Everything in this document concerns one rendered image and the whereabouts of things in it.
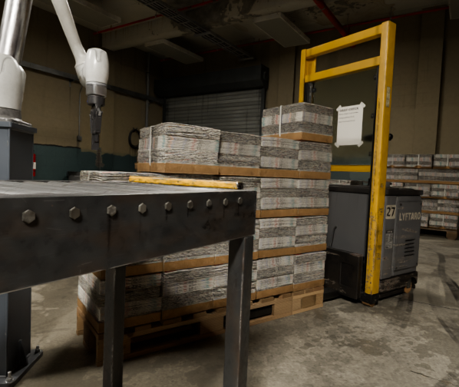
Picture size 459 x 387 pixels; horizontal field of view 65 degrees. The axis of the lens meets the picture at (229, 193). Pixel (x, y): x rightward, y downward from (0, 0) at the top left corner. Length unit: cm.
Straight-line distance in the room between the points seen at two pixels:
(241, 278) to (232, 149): 104
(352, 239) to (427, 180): 374
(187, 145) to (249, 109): 775
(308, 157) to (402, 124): 603
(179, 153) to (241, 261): 86
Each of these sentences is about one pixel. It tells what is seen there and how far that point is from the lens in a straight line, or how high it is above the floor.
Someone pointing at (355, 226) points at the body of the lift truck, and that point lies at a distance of 280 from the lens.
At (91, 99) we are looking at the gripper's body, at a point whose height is 114.
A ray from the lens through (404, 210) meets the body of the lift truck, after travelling 288.
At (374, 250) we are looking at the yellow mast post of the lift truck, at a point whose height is 39.
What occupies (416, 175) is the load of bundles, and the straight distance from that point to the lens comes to 646.
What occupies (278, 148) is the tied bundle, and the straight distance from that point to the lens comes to 209.
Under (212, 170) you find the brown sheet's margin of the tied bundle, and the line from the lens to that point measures 177.
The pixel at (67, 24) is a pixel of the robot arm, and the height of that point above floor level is 147.
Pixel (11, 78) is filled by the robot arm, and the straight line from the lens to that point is 168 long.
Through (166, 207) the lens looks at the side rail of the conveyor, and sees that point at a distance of 69.
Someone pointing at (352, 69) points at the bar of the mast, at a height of 160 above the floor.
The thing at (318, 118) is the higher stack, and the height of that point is 121.
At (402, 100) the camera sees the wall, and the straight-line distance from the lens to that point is 830.
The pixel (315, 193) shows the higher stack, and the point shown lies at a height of 75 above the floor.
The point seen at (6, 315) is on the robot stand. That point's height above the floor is 26.
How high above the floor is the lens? 84
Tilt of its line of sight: 3 degrees down
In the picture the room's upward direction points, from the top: 2 degrees clockwise
